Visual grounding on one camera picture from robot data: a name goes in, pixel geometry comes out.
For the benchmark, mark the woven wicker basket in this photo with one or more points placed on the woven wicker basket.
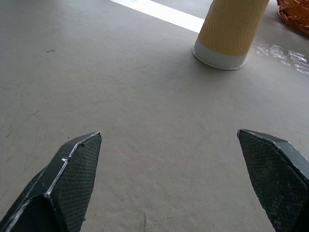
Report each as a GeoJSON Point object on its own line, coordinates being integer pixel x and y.
{"type": "Point", "coordinates": [295, 13]}

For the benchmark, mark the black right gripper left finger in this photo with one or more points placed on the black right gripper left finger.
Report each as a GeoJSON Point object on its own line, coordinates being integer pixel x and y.
{"type": "Point", "coordinates": [60, 188]}

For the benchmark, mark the tan ribbed paper cup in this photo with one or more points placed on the tan ribbed paper cup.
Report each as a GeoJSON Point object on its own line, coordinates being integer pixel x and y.
{"type": "Point", "coordinates": [229, 33]}

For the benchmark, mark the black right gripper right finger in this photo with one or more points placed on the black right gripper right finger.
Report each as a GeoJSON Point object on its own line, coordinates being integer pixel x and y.
{"type": "Point", "coordinates": [277, 178]}

